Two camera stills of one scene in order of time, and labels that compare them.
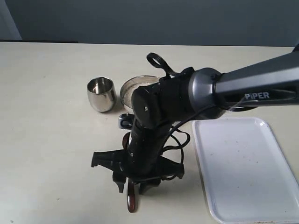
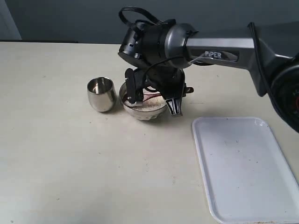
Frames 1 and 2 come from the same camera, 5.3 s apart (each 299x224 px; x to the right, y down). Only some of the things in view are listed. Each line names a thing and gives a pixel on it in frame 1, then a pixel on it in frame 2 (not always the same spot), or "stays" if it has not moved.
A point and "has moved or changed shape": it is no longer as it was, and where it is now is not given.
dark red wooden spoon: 131,193 has moved or changed shape
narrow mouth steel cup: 102,94 stays
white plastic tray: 247,178 stays
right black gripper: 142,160 → 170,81
